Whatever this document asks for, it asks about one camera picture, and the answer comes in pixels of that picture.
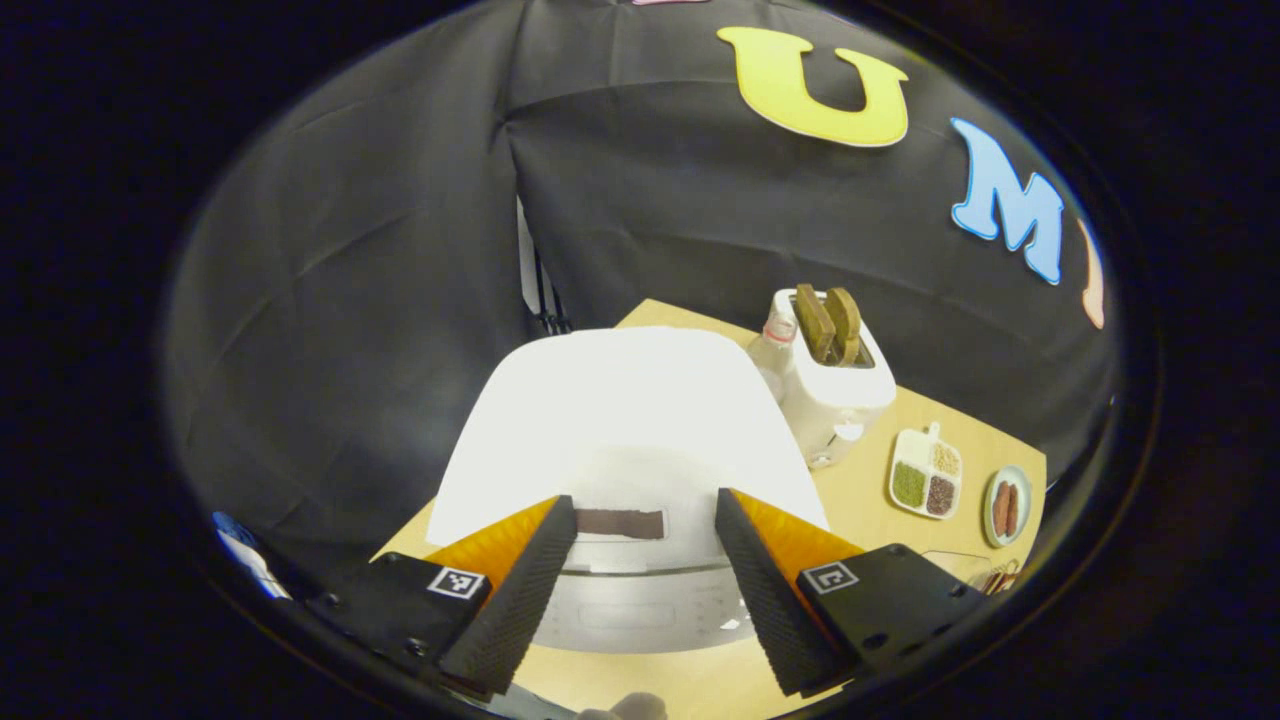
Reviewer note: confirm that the white and blue object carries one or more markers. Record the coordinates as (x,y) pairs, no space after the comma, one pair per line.
(245,555)

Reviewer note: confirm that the white divided bean dish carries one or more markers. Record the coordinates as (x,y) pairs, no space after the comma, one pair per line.
(925,475)

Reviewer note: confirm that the white toaster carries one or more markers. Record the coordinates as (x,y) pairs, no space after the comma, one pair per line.
(835,410)

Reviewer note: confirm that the metal light stand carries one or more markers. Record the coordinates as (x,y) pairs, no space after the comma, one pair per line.
(540,290)

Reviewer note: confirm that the brown sausage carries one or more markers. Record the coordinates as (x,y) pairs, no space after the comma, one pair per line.
(1000,510)
(1012,510)

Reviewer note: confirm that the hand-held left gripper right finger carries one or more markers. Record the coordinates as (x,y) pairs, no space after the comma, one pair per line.
(785,610)

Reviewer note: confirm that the black backdrop cloth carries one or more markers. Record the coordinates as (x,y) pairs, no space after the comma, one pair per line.
(350,250)

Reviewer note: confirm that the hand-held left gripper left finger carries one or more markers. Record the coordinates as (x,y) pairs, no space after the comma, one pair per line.
(490,625)

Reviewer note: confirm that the pale green plate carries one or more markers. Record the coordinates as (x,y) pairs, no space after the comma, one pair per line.
(1022,500)

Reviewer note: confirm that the brown toast slice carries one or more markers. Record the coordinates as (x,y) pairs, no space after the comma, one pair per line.
(815,325)
(846,325)

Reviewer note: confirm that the white rice cooker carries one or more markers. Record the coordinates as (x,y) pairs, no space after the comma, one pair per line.
(630,420)

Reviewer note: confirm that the clear plastic water bottle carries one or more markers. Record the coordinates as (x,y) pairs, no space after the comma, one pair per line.
(772,360)

